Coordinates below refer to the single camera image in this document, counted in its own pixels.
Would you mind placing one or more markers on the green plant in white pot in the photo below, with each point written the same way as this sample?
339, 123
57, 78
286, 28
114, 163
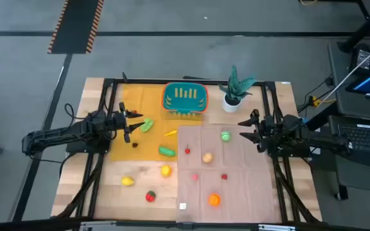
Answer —
231, 106

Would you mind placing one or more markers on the tan toy potato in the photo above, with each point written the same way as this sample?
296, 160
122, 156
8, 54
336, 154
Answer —
207, 157

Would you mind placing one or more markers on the black power adapter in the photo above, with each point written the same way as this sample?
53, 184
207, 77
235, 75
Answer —
361, 62

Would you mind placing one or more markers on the small red toy berry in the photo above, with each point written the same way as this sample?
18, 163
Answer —
224, 176

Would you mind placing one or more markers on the light green toy lettuce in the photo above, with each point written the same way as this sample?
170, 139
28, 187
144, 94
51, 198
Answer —
146, 125

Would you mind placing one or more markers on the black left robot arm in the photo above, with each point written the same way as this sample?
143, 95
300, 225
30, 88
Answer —
59, 134

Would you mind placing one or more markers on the pink toy produce piece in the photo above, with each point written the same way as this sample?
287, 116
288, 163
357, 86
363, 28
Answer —
195, 176

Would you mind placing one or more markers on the red strawberry toy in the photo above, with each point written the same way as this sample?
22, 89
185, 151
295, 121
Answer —
150, 196

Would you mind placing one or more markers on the red toy cherry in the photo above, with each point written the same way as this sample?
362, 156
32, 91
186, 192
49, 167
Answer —
187, 150

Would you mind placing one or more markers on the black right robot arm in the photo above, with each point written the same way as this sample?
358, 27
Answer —
316, 139

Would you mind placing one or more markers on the green toy cucumber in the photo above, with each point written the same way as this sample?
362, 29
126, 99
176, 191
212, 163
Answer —
166, 151

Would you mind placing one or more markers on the white slanted rod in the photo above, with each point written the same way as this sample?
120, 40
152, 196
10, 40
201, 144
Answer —
339, 84

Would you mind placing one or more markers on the pale pink cloth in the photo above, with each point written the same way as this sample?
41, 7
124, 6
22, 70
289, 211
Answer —
252, 192

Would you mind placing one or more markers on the black stand leg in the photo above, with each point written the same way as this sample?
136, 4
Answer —
365, 29

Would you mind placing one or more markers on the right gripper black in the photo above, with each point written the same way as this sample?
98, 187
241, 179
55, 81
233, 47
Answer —
267, 131

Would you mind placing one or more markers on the smooth orange toy fruit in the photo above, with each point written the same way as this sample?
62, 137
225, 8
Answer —
166, 170

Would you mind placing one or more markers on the black computer cart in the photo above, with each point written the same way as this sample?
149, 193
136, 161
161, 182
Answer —
358, 179

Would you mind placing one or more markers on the yellow power connector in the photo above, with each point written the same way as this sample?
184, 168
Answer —
316, 102

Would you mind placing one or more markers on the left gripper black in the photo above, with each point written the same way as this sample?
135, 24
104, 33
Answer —
120, 122

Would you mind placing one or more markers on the round green toy cabbage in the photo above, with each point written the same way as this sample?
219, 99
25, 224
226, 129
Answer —
225, 136

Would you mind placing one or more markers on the mustard yellow cloth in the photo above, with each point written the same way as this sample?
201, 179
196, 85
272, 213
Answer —
124, 152

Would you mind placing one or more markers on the black aluminium table frame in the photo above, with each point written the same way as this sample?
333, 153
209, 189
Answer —
146, 80

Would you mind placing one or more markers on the white cloth tag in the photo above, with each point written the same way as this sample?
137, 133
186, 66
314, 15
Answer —
182, 206

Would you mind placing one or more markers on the silver aluminium extrusion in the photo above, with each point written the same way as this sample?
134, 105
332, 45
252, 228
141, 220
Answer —
98, 225

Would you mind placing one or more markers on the yellow toy lemon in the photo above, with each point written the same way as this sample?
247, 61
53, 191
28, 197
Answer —
127, 181

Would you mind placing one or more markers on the ridged deep orange toy fruit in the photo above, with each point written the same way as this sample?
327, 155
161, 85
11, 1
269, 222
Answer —
214, 199

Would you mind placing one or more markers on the small dark toy berry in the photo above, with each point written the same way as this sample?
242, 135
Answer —
135, 145

